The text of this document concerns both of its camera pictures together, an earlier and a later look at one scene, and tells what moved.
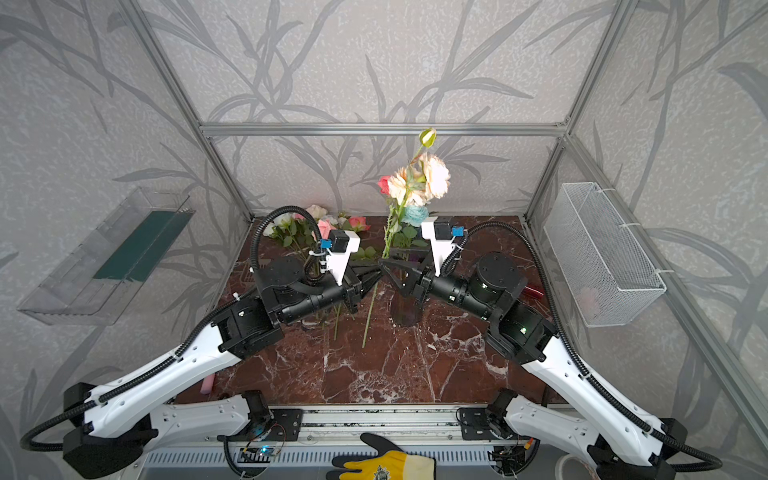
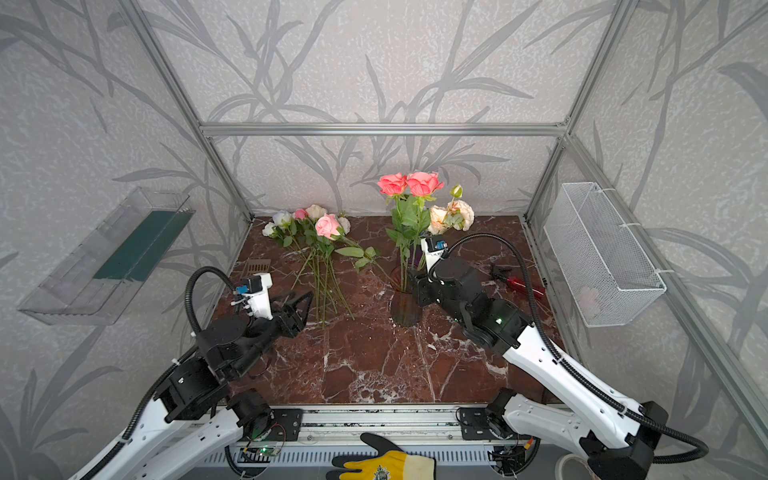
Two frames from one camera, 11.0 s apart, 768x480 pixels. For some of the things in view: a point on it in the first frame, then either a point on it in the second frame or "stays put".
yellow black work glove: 389,463 stays put
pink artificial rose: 357,222 to 394,187
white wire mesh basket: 607,273 stays put
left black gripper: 352,291 to 285,321
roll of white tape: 564,459 stays put
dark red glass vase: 405,310 stays put
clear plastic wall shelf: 95,283 stays put
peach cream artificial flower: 428,176 to 457,214
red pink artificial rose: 383,184 to 422,186
